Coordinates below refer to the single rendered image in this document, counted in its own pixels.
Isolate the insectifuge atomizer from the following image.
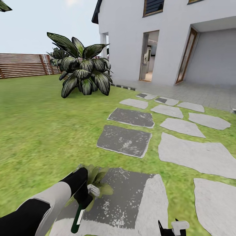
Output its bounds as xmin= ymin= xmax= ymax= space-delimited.
xmin=71 ymin=203 xmax=85 ymax=233

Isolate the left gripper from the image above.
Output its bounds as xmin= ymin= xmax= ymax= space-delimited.
xmin=73 ymin=188 xmax=93 ymax=208

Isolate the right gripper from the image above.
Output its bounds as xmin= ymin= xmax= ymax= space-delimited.
xmin=158 ymin=221 xmax=186 ymax=236

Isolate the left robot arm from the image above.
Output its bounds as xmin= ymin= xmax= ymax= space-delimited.
xmin=0 ymin=167 xmax=100 ymax=236

